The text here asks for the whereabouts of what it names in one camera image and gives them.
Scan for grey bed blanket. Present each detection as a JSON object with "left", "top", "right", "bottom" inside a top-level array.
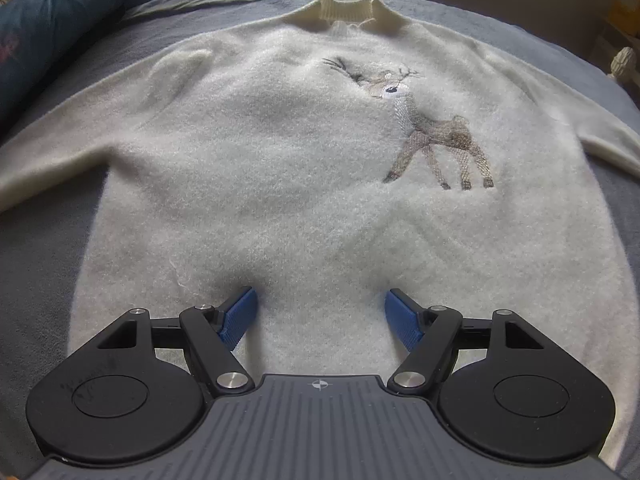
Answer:
[{"left": 0, "top": 0, "right": 640, "bottom": 480}]

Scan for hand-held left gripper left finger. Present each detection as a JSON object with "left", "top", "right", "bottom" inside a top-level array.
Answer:
[{"left": 92, "top": 286, "right": 259, "bottom": 396}]

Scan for carved cream bedpost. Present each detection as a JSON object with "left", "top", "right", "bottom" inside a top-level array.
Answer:
[{"left": 610, "top": 46, "right": 639, "bottom": 81}]

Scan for cream fuzzy deer sweater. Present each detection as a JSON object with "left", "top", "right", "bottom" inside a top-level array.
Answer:
[{"left": 0, "top": 0, "right": 640, "bottom": 466}]

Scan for blue pillow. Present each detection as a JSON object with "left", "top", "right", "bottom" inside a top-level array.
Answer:
[{"left": 0, "top": 0, "right": 156, "bottom": 133}]

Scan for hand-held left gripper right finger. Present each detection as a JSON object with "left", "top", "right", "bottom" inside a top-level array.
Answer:
[{"left": 384, "top": 287, "right": 548, "bottom": 396}]

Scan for yellow box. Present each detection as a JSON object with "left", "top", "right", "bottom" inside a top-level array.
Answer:
[{"left": 612, "top": 0, "right": 640, "bottom": 28}]

